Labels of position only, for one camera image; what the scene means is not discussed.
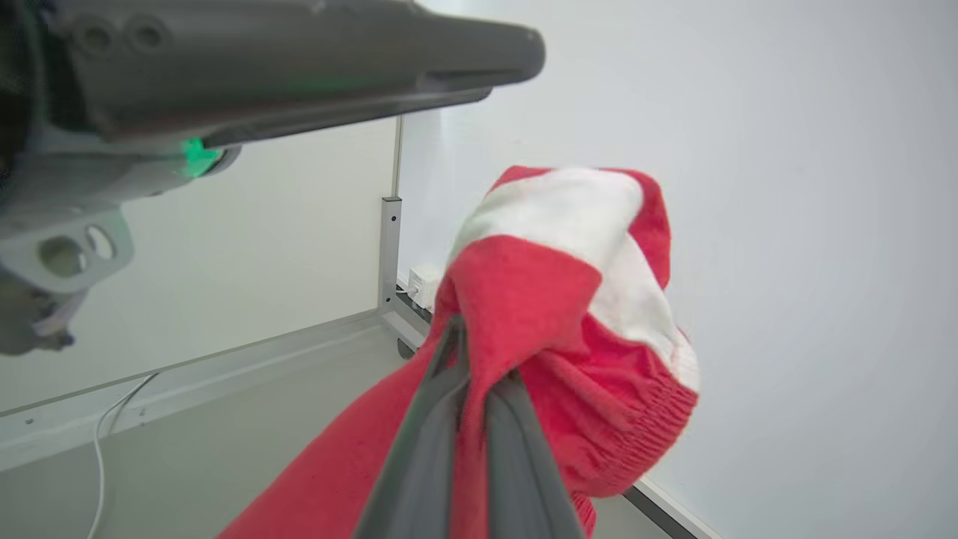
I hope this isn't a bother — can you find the thin white cable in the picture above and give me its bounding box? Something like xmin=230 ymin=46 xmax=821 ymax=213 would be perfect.
xmin=87 ymin=372 xmax=160 ymax=539

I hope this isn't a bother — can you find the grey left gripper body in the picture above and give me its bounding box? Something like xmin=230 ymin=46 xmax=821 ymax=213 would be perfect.
xmin=0 ymin=0 xmax=242 ymax=242

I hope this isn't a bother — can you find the white power adapter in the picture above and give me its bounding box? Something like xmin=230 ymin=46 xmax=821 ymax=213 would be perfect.
xmin=406 ymin=264 xmax=445 ymax=311

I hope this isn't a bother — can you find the short grey partition base rail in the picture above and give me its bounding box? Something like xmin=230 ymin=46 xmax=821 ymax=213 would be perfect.
xmin=623 ymin=476 xmax=723 ymax=539

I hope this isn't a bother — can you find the finger of the thick dark grey left gripper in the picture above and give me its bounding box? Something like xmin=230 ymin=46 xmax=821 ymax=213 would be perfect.
xmin=54 ymin=0 xmax=546 ymax=141

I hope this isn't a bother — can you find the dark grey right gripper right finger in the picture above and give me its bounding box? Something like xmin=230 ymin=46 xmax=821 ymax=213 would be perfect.
xmin=485 ymin=369 xmax=586 ymax=539

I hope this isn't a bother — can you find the long grey partition base rail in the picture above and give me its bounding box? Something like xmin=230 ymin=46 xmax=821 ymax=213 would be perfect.
xmin=0 ymin=308 xmax=429 ymax=472

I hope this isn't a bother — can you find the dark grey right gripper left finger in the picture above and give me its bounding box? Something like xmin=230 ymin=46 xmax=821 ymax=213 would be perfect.
xmin=352 ymin=314 xmax=471 ymax=539

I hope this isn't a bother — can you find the grey metal partition post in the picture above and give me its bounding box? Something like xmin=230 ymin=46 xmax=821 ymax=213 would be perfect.
xmin=378 ymin=116 xmax=405 ymax=314

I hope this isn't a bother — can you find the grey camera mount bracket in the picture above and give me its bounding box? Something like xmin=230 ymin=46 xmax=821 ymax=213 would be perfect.
xmin=0 ymin=208 xmax=136 ymax=295

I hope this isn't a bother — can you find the red and white garment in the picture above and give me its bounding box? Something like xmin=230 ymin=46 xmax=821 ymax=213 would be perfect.
xmin=217 ymin=165 xmax=701 ymax=539

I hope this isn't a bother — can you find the finger of the thin dark grey left gripper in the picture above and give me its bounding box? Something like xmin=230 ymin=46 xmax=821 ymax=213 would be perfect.
xmin=201 ymin=87 xmax=494 ymax=149

